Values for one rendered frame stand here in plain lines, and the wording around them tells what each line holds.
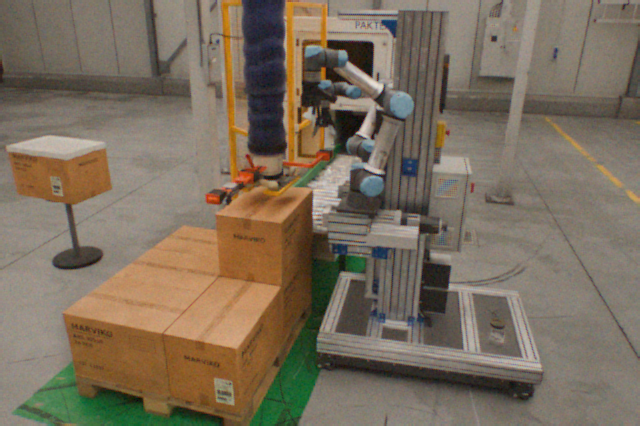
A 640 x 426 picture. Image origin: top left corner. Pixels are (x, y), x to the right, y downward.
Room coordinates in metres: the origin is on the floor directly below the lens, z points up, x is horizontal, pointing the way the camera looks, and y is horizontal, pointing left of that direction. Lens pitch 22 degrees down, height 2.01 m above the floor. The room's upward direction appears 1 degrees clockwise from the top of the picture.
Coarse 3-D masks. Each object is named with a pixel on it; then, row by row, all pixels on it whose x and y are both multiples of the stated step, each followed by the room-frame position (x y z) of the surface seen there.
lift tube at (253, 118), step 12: (252, 12) 2.70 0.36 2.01; (276, 36) 2.72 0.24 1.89; (252, 96) 2.72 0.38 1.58; (264, 96) 2.70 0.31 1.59; (276, 96) 2.72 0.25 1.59; (252, 108) 2.72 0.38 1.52; (264, 108) 2.70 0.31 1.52; (276, 108) 2.72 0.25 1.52; (252, 120) 2.72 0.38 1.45; (264, 120) 2.69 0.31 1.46; (276, 120) 2.72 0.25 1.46; (252, 132) 2.73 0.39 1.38; (264, 132) 2.70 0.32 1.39; (276, 132) 2.72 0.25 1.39; (264, 144) 2.70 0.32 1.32
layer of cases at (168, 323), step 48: (192, 240) 3.06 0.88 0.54; (144, 288) 2.42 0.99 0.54; (192, 288) 2.43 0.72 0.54; (240, 288) 2.44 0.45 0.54; (288, 288) 2.58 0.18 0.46; (96, 336) 2.12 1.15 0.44; (144, 336) 2.03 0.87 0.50; (192, 336) 1.98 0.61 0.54; (240, 336) 1.99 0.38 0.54; (144, 384) 2.05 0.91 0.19; (192, 384) 1.97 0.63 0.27; (240, 384) 1.91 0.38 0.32
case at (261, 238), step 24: (288, 192) 2.96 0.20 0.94; (312, 192) 3.03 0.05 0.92; (216, 216) 2.57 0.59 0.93; (240, 216) 2.55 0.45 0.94; (264, 216) 2.56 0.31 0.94; (288, 216) 2.58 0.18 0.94; (312, 216) 3.03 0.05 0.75; (240, 240) 2.54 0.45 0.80; (264, 240) 2.49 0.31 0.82; (288, 240) 2.58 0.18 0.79; (312, 240) 3.04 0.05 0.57; (240, 264) 2.54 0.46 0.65; (264, 264) 2.50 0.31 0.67; (288, 264) 2.57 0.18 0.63
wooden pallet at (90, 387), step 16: (304, 320) 2.89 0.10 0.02; (288, 336) 2.56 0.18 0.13; (288, 352) 2.56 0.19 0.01; (272, 368) 2.39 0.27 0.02; (80, 384) 2.16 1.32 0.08; (96, 384) 2.13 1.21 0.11; (112, 384) 2.10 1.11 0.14; (144, 400) 2.05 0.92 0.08; (160, 400) 2.02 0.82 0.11; (176, 400) 1.99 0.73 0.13; (256, 400) 2.12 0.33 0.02; (224, 416) 1.92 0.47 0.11; (240, 416) 1.89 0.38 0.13
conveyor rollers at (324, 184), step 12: (336, 156) 5.31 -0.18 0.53; (348, 156) 5.29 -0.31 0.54; (324, 168) 4.81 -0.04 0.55; (336, 168) 4.82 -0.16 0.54; (348, 168) 4.83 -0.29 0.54; (312, 180) 4.45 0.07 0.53; (324, 180) 4.43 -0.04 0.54; (336, 180) 4.42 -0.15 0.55; (324, 192) 4.11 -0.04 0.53; (336, 192) 4.11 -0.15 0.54; (324, 204) 3.78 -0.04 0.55; (336, 204) 3.83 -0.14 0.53; (324, 228) 3.31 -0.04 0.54
